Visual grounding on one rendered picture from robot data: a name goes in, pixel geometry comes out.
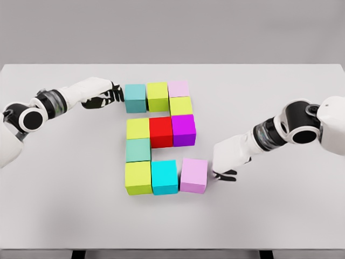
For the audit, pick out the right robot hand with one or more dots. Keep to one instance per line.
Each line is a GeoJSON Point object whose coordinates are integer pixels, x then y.
{"type": "Point", "coordinates": [229, 153]}

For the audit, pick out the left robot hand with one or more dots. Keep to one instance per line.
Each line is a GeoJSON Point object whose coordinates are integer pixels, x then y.
{"type": "Point", "coordinates": [97, 86]}

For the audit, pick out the teal blue cube block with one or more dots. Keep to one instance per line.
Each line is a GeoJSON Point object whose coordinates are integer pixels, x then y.
{"type": "Point", "coordinates": [134, 98]}

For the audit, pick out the light pink cube block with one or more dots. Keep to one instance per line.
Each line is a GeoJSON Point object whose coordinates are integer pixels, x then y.
{"type": "Point", "coordinates": [193, 175]}
{"type": "Point", "coordinates": [178, 88]}

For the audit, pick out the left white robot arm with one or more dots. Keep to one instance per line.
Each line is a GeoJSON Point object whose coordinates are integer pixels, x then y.
{"type": "Point", "coordinates": [32, 118]}

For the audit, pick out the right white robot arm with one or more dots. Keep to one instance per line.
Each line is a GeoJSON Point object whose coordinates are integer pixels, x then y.
{"type": "Point", "coordinates": [302, 126]}

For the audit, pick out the purple cube block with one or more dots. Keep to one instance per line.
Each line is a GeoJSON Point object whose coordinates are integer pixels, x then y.
{"type": "Point", "coordinates": [183, 130]}

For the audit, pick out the yellow-green cube block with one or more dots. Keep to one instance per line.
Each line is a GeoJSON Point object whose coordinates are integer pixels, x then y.
{"type": "Point", "coordinates": [138, 178]}
{"type": "Point", "coordinates": [137, 128]}
{"type": "Point", "coordinates": [158, 97]}
{"type": "Point", "coordinates": [180, 106]}

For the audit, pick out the bright cyan cube block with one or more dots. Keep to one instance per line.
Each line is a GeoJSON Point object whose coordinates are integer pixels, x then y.
{"type": "Point", "coordinates": [164, 176]}

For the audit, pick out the red cube block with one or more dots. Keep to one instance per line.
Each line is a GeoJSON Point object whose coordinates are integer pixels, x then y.
{"type": "Point", "coordinates": [161, 132]}

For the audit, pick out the sea green cube block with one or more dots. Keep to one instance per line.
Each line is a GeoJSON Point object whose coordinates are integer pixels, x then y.
{"type": "Point", "coordinates": [138, 149]}

